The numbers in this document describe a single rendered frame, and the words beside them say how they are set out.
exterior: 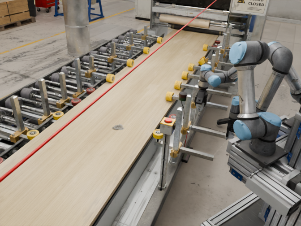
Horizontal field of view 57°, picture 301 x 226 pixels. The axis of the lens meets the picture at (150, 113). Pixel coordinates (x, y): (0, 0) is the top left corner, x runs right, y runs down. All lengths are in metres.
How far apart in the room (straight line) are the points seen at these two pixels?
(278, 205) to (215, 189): 1.35
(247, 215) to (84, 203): 1.45
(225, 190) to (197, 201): 0.34
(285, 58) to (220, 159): 1.75
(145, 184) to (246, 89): 0.96
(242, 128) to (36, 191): 1.16
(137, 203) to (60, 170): 0.54
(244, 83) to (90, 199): 1.03
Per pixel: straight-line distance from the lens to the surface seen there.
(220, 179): 3.07
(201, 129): 2.18
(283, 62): 1.84
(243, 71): 1.58
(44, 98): 2.33
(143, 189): 1.98
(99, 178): 1.67
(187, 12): 4.53
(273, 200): 1.69
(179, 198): 2.79
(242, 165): 1.89
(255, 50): 1.60
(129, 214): 1.85
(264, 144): 1.74
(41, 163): 1.83
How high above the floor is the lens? 2.07
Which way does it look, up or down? 31 degrees down
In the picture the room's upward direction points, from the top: 3 degrees clockwise
